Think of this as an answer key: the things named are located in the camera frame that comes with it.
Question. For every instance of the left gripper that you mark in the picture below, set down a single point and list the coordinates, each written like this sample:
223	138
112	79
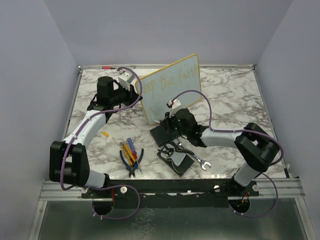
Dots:
132	95

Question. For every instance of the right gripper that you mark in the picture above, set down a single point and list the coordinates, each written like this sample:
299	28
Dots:
167	122

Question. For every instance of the yellow framed whiteboard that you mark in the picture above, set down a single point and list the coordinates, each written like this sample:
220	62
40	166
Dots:
162	85

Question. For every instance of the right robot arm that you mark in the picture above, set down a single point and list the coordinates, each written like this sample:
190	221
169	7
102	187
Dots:
257	147

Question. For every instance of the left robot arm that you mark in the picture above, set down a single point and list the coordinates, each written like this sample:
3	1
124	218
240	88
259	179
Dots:
68	159

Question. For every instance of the black flat box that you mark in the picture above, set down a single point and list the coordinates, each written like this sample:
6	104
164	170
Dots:
162	137

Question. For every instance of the red black marker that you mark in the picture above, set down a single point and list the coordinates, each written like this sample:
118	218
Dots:
108	68

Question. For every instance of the blue red screwdriver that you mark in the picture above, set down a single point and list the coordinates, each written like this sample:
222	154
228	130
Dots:
133	151

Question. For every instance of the yellow utility knife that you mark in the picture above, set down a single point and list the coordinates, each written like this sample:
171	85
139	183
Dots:
129	156

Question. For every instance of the silver combination wrench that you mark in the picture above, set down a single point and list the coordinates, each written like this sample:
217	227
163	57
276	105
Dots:
203	163

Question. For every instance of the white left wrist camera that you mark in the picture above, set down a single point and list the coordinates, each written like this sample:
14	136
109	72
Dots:
125	79

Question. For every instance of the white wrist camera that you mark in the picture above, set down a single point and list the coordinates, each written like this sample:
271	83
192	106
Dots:
174	105
125	79

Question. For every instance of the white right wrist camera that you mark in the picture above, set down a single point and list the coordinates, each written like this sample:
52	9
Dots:
174	105

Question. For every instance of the black grey wire stripper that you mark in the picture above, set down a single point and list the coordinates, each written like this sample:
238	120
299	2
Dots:
171	152

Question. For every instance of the blue handled pliers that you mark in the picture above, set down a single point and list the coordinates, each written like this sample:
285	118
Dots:
131	167

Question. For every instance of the black front mounting rail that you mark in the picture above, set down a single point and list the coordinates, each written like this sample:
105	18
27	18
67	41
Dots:
171	193

